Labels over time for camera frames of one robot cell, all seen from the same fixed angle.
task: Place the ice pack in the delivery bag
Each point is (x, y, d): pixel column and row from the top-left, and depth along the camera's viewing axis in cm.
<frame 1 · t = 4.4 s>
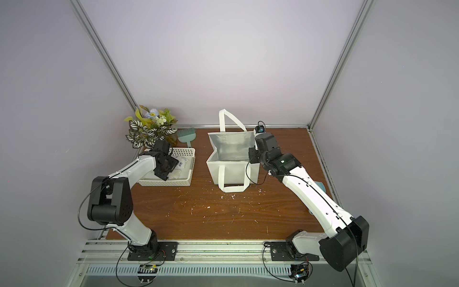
left hand: (177, 165, 95), fingers open
right hand: (255, 144, 76), fingers closed
artificial plant with striped leaves: (147, 125, 87), point 27 cm above the table
white perforated plastic basket: (181, 176, 99), on the table
white ice pack: (176, 172, 94), point 6 cm above the table
white insulated delivery bag: (228, 164, 76), point 23 cm above the table

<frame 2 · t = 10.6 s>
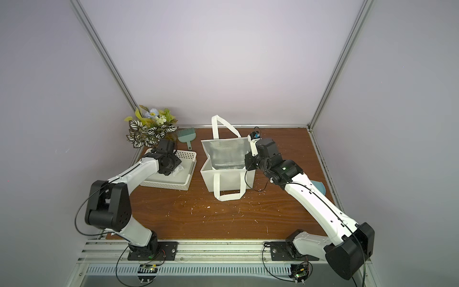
left hand: (179, 161, 94), fingers open
right hand: (247, 151, 74), fingers closed
white insulated delivery bag: (224, 172, 73), point 24 cm above the table
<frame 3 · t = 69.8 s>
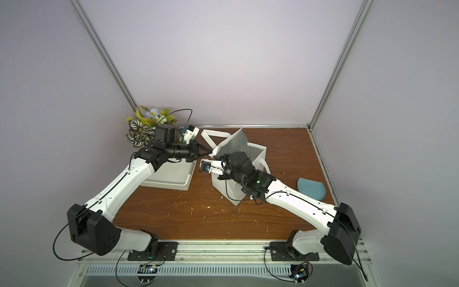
left hand: (212, 152, 70), fingers closed
right hand: (216, 151, 71), fingers closed
white insulated delivery bag: (226, 144, 80), point 26 cm above the table
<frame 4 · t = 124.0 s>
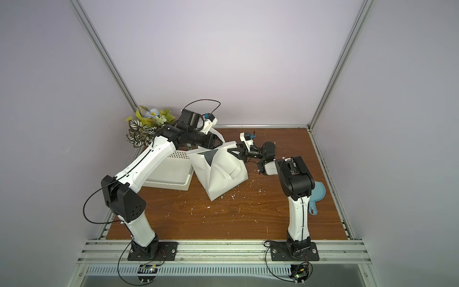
left hand: (221, 140, 79), fingers open
right hand: (229, 148, 84), fingers open
white insulated delivery bag: (218, 168, 79), point 20 cm above the table
